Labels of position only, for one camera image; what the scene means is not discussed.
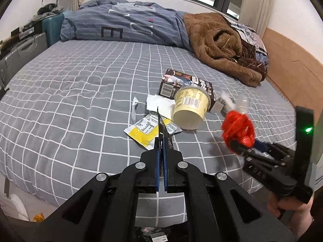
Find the grey checked bed sheet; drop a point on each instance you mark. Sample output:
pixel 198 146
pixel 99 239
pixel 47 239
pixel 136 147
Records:
pixel 64 116

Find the dark printed carton box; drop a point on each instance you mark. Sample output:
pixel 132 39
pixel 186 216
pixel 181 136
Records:
pixel 173 80

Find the yellow snack wrapper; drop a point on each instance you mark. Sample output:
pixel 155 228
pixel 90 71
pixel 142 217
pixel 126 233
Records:
pixel 144 131

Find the grey suitcase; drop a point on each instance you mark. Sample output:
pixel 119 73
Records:
pixel 22 54

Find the patterned pillow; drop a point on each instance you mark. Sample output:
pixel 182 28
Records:
pixel 251 37

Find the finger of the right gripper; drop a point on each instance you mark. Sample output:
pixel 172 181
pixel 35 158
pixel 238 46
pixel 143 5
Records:
pixel 239 149
pixel 263 146

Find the red plastic bag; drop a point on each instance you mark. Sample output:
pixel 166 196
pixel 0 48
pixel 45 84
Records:
pixel 238 127

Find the wooden headboard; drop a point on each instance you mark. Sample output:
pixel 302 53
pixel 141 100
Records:
pixel 294 72

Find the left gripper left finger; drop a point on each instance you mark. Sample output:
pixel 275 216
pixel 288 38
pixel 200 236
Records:
pixel 104 209

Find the beige curtain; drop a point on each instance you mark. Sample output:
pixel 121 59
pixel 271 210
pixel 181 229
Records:
pixel 256 14

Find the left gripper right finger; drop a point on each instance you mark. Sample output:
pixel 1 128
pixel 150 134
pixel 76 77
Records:
pixel 217 208

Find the white tissue paper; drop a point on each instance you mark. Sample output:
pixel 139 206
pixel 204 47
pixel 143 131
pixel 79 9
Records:
pixel 162 105

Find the brown fleece blanket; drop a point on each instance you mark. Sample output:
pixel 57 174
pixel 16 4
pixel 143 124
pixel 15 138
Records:
pixel 220 47

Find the white QR code pouch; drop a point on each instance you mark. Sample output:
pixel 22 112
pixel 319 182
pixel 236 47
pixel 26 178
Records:
pixel 225 103

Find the blue striped duvet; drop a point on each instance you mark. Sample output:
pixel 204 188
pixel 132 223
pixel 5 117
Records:
pixel 123 21

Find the small white wrapper strip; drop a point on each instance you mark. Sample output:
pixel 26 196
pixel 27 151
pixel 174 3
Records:
pixel 133 109

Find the yellow paper cup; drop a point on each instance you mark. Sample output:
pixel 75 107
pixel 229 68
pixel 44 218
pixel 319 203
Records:
pixel 191 106

